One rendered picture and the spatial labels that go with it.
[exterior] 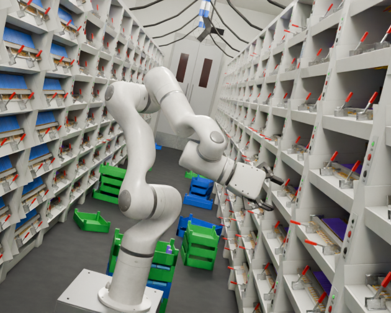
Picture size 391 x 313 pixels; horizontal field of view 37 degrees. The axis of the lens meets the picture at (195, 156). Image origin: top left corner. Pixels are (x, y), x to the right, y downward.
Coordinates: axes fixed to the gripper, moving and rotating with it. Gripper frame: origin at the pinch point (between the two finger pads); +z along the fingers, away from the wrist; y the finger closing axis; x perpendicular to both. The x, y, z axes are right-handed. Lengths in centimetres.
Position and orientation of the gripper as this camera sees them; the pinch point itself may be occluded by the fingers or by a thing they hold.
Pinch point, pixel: (275, 195)
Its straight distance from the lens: 182.8
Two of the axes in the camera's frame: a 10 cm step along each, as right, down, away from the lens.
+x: 1.9, -3.1, -9.3
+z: 9.0, 4.2, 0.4
